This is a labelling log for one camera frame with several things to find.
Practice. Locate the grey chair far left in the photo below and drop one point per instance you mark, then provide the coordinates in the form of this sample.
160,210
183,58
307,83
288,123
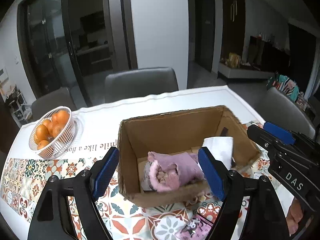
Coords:
46,103

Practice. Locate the oranges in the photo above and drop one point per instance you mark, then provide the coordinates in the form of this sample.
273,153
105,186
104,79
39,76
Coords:
50,128

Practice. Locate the white zigzag-edged cloth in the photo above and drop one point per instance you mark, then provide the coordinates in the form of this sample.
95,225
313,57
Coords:
221,149

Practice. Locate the beige patterned cloth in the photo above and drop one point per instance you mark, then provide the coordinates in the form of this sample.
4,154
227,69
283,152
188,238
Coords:
145,182

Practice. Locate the white fruit basket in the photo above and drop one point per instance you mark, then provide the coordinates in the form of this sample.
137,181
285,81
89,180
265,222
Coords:
59,145

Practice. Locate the grey chair far middle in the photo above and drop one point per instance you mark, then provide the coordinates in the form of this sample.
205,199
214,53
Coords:
140,83

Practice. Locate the black white patterned cloth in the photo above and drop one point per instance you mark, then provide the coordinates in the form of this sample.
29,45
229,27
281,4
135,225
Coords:
224,133

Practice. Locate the cardboard box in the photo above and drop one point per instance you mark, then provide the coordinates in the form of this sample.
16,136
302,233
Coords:
174,133

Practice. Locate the colourful clothes pile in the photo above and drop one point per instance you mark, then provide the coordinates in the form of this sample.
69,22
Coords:
285,85

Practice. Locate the sliding glass door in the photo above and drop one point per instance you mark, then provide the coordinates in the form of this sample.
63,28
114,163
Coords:
63,43

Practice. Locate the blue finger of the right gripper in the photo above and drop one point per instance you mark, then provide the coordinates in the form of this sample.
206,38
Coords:
264,139
280,133

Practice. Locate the pink cartoon packet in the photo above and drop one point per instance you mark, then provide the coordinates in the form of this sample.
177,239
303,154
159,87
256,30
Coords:
197,228

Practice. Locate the white shelf rack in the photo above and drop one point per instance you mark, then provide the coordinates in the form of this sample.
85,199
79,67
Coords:
18,107

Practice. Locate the pink fluffy slipper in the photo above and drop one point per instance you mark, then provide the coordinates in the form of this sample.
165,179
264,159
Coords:
163,181

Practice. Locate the refrigerator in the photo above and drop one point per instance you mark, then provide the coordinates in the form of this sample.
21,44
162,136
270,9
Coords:
120,34

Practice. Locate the mauve knitted cloth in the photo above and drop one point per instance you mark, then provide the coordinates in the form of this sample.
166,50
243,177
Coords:
187,165

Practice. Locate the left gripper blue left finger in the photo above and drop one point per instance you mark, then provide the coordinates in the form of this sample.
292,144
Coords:
102,172

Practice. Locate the low tv cabinet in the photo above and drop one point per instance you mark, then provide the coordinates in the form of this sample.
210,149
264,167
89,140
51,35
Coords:
232,68

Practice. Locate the grey chair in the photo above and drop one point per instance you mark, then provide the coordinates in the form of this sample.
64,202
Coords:
46,103
140,83
277,108

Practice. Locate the grey chair right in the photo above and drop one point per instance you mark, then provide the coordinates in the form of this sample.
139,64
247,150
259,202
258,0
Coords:
277,108

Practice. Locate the right hand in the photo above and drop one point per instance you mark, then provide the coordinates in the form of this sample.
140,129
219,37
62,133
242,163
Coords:
294,216

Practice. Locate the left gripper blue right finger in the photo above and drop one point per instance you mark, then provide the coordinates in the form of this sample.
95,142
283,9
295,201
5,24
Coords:
219,179

